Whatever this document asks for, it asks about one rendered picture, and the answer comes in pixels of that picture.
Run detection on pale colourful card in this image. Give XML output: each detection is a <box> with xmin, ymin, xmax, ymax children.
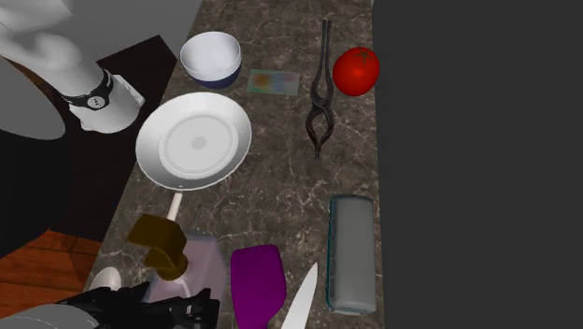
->
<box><xmin>247</xmin><ymin>68</ymin><xmax>302</xmax><ymax>97</ymax></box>

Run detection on white knife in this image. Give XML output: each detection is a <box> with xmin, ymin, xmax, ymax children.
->
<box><xmin>280</xmin><ymin>261</ymin><xmax>320</xmax><ymax>329</ymax></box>

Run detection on purple spatula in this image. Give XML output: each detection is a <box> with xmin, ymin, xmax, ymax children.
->
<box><xmin>229</xmin><ymin>244</ymin><xmax>288</xmax><ymax>329</ymax></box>

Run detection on brown angular object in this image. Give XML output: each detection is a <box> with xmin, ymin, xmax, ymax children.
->
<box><xmin>126</xmin><ymin>213</ymin><xmax>190</xmax><ymax>282</ymax></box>

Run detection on red tomato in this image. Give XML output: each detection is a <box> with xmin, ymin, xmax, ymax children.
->
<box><xmin>332</xmin><ymin>46</ymin><xmax>381</xmax><ymax>98</ymax></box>

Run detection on black metal tongs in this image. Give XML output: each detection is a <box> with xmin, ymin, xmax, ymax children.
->
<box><xmin>306</xmin><ymin>18</ymin><xmax>336</xmax><ymax>160</ymax></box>

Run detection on white frying pan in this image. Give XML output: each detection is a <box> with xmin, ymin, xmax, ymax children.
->
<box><xmin>135</xmin><ymin>92</ymin><xmax>253</xmax><ymax>222</ymax></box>

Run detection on grey box with teal edges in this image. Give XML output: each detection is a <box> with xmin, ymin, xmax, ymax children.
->
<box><xmin>324</xmin><ymin>193</ymin><xmax>378</xmax><ymax>317</ymax></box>

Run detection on dark robot stand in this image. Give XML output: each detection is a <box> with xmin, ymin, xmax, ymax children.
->
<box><xmin>0</xmin><ymin>34</ymin><xmax>179</xmax><ymax>259</ymax></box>

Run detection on white bowl with blue base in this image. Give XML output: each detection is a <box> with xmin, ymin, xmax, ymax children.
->
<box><xmin>179</xmin><ymin>30</ymin><xmax>243</xmax><ymax>91</ymax></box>

